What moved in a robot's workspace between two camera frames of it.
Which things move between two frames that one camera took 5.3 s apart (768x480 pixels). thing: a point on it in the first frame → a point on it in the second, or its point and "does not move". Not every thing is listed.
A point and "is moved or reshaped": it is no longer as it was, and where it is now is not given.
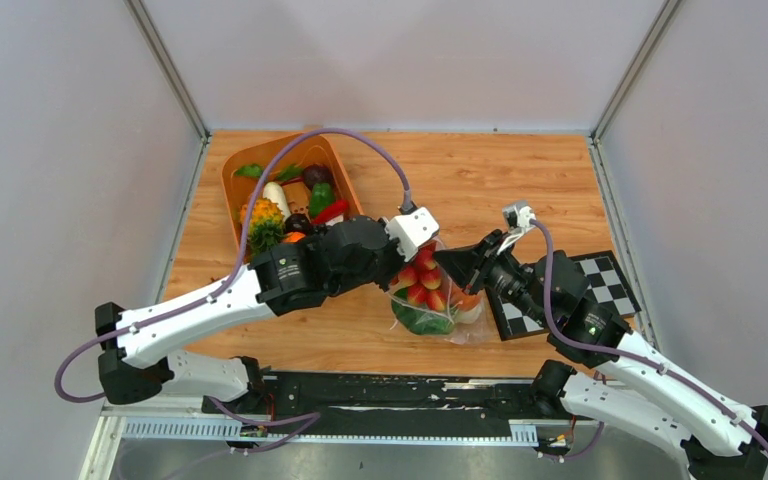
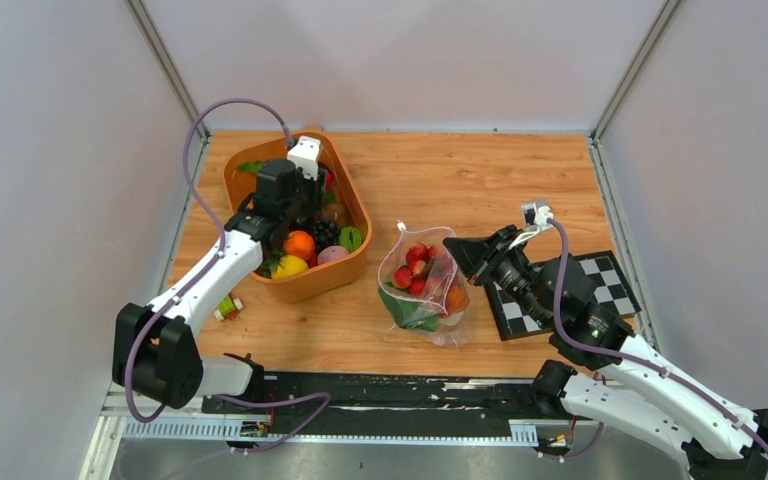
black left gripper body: (388, 264) → (310, 198)
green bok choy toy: (422, 321) is moved or reshaped
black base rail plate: (394, 402) does not move
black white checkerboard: (608, 288) does not move
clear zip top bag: (427, 300) is moved or reshaped
